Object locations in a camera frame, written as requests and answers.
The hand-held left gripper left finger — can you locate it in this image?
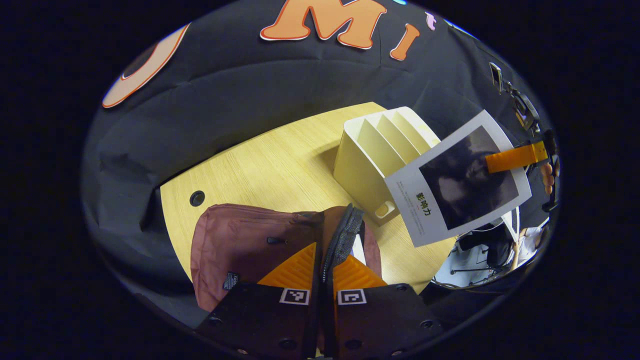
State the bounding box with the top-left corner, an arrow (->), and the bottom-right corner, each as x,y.
195,242 -> 321,358

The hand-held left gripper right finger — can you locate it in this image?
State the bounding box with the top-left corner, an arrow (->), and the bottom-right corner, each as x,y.
330,255 -> 446,358

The grey portrait cover book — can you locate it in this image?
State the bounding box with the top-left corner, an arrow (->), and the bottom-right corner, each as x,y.
384,110 -> 532,248

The maroon schoolbag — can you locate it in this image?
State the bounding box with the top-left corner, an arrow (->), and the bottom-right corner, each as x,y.
190,202 -> 383,313

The white bookshelf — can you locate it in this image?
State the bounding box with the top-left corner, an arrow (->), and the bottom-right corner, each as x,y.
333,106 -> 441,227

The black chair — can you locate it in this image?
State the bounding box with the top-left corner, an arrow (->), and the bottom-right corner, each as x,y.
452,222 -> 516,276

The black backdrop cloth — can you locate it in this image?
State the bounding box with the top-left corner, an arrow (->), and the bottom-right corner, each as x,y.
82,0 -> 551,321

